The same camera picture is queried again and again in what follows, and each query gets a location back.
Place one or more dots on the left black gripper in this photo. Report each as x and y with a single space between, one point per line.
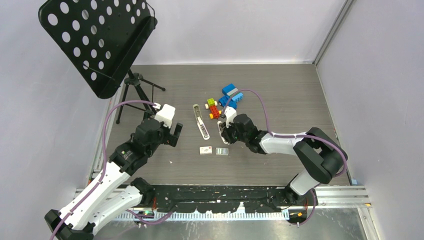
170 139

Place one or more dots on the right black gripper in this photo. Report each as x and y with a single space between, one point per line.
226 132

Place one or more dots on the staple tray with staples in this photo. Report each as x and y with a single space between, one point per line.
221 151

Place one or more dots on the white staple box sleeve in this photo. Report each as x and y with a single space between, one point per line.
205 150

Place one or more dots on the white and green stapler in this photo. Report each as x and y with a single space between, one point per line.
200 123

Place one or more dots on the white staple remover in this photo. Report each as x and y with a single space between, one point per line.
221 126

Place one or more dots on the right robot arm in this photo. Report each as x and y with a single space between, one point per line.
320 156

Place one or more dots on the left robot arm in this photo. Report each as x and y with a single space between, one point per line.
90 211

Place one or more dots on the blue toy brick truck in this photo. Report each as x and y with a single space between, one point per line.
231 94

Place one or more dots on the red yellow toy brick car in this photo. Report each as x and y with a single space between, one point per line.
211 105

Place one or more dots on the black perforated music stand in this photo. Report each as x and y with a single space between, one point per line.
101 38

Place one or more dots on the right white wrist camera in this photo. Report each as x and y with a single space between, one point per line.
228 115

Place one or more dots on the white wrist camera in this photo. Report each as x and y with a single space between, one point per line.
165 115
228 115

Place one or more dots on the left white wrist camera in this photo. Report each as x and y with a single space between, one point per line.
165 115

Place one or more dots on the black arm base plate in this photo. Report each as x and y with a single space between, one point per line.
220 199

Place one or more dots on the slotted cable duct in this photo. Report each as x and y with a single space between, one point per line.
239 215

